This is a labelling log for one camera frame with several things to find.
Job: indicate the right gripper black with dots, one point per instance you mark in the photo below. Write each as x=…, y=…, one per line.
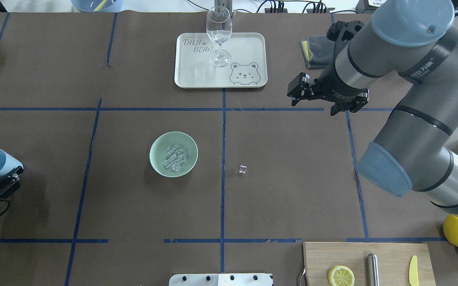
x=329, y=85

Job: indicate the green bowl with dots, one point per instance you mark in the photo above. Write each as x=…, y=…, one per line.
x=173, y=154

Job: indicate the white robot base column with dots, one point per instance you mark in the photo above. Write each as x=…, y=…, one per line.
x=222, y=279

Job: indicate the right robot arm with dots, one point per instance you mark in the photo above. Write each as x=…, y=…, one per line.
x=416, y=39

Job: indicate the stray ice cube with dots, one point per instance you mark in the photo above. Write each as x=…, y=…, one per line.
x=242, y=169

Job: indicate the blue bowl with fork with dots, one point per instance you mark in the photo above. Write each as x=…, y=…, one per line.
x=98, y=5

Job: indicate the grey folded cloth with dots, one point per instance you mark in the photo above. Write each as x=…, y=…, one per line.
x=319, y=51

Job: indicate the clear wine glass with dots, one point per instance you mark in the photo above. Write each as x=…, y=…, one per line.
x=219, y=29

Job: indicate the steel muddler black tip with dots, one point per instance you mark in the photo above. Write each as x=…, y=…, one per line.
x=373, y=270

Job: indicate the lemon half slice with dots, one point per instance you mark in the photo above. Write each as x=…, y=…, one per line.
x=341, y=275

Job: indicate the wooden cutting board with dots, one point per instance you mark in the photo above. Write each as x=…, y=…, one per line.
x=393, y=262

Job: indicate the yellow plastic knife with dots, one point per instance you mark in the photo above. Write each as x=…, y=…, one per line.
x=413, y=275

